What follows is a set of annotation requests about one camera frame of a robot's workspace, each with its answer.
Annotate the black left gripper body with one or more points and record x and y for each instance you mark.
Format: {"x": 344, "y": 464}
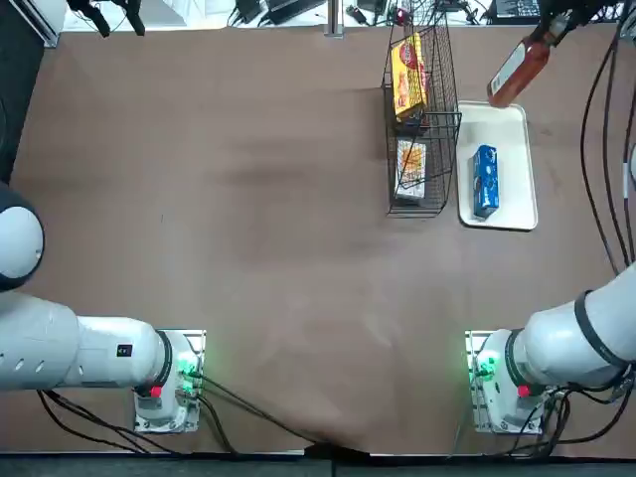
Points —
{"x": 107, "y": 3}

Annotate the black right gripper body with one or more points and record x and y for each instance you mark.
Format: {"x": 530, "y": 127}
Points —
{"x": 588, "y": 6}

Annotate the blue Oreo cookie box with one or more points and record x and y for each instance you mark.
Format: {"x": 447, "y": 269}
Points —
{"x": 484, "y": 184}

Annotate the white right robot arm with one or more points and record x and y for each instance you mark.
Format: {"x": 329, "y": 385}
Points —
{"x": 561, "y": 343}

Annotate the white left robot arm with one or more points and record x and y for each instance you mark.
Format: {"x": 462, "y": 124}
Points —
{"x": 99, "y": 353}

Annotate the white plastic tray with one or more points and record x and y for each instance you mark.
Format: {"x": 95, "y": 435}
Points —
{"x": 517, "y": 169}

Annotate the black power adapter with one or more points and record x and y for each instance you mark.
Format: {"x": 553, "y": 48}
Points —
{"x": 248, "y": 9}

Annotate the small red-lit device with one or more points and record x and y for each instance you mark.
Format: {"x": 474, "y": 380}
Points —
{"x": 402, "y": 17}

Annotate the yellow snack box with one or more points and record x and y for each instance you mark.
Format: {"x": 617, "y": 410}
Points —
{"x": 407, "y": 84}

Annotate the black flat device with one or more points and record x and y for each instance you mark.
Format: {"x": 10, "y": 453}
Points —
{"x": 293, "y": 7}

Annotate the white orange snack box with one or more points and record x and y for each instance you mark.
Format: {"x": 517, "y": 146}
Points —
{"x": 412, "y": 169}

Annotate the grey aluminium rail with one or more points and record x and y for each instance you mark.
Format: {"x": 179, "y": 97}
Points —
{"x": 49, "y": 35}

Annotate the silver aluminium post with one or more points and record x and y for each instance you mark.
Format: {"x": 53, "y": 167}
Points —
{"x": 334, "y": 17}

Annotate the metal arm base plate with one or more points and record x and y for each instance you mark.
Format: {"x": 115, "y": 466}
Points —
{"x": 472, "y": 348}
{"x": 196, "y": 343}

